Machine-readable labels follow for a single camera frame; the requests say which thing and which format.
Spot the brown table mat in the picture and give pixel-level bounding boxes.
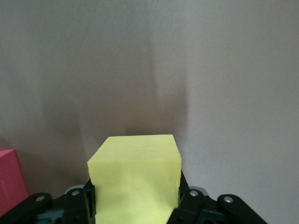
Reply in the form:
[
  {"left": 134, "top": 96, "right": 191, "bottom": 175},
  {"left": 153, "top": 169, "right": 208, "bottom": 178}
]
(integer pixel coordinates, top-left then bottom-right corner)
[{"left": 0, "top": 0, "right": 299, "bottom": 224}]

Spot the yellow foam cube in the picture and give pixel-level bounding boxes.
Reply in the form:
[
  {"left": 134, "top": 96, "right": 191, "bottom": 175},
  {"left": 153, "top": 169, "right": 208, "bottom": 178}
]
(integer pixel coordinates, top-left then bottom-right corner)
[{"left": 87, "top": 134, "right": 182, "bottom": 224}]

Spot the red foam cube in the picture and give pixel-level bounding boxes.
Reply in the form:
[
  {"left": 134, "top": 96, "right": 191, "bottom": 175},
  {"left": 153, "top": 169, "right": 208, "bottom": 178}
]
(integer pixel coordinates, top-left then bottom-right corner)
[{"left": 0, "top": 149, "right": 29, "bottom": 217}]

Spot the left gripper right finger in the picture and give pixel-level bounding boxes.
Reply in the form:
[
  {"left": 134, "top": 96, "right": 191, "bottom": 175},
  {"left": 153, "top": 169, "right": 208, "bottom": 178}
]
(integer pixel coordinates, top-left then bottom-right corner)
[{"left": 167, "top": 170, "right": 267, "bottom": 224}]

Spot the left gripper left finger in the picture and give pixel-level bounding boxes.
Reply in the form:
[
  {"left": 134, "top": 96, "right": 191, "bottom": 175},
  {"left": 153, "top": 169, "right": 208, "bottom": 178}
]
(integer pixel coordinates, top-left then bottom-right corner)
[{"left": 0, "top": 178, "right": 97, "bottom": 224}]

